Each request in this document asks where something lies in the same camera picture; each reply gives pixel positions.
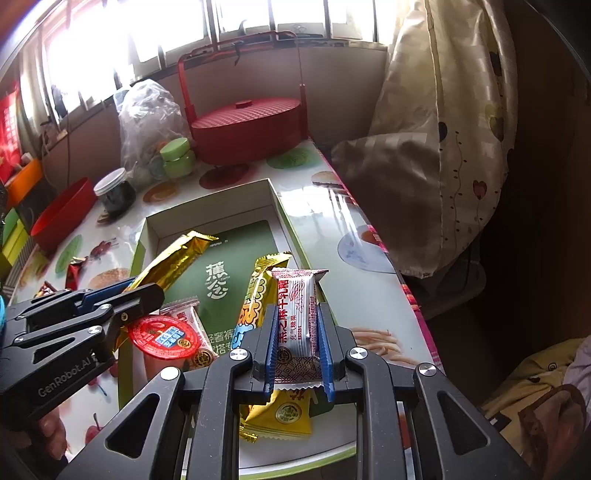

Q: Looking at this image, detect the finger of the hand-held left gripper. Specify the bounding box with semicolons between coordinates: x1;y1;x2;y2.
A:
17;279;137;325
9;283;165;354

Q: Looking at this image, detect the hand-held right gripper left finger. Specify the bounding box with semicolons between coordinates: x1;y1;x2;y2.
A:
58;316;278;480

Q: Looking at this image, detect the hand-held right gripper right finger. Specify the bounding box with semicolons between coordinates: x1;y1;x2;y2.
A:
316;302;536;480

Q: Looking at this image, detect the small dark red snack packet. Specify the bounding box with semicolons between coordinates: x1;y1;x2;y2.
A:
65;256;89;291

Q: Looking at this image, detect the pink jelly cup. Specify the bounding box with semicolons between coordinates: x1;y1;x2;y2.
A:
127;315;204;384

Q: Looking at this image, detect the long red white candy packet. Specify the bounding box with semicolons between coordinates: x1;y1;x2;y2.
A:
271;268;329;385

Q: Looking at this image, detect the long plain gold snack packet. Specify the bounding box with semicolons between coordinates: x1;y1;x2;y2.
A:
124;231;219;296

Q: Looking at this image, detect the gold bar with blue letters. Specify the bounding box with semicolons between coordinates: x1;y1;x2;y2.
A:
233;251;293;352

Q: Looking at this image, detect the wide gold snack packet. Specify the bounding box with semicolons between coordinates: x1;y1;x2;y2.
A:
239;388;315;444

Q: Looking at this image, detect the green cardboard box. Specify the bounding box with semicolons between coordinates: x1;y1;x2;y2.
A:
117;178;365;472

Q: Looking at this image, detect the person's left hand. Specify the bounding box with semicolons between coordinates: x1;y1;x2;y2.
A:
37;406;71;462

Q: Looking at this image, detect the black white striped box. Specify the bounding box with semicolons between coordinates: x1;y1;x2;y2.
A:
7;244;44;289

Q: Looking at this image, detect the red oval tray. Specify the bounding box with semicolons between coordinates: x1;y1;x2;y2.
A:
30;178;99;254

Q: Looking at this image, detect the clear jar with dark contents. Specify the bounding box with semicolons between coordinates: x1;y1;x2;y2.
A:
93;167;137;217

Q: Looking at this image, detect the yellow green box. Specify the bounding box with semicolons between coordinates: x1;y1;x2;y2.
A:
0;226;33;268

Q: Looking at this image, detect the bright green box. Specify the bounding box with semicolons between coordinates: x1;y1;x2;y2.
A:
0;208;21;236

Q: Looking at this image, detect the orange box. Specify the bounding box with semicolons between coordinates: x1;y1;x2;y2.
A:
7;158;44;206

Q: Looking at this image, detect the green round jar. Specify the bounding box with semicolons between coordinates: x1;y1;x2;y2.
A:
159;137;192;162
164;151;197;178

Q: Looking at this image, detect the printed plastic tablecloth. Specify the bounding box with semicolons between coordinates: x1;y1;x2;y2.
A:
7;138;441;462

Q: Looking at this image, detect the clear plastic bag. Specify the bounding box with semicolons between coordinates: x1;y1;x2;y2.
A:
113;79;185;176

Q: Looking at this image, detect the red printed bag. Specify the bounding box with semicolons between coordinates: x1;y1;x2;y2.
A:
0;80;23;185

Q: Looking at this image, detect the yellow cloth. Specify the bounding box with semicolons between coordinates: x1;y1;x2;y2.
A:
480;342;583;416

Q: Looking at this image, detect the brown bag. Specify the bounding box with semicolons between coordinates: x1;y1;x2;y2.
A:
517;383;589;480

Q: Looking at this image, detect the barred window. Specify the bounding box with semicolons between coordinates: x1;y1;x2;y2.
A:
18;0;389;116

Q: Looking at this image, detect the lilac cloth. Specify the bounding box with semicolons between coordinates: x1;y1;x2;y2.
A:
561;337;591;402

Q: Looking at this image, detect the cream heart print curtain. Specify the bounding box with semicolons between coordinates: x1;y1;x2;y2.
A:
332;0;518;278

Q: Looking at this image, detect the brown wooden wardrobe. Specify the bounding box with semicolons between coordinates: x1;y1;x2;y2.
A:
462;0;591;342

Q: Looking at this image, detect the red basket with handle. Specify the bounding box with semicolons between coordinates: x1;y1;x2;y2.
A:
178;30;309;164

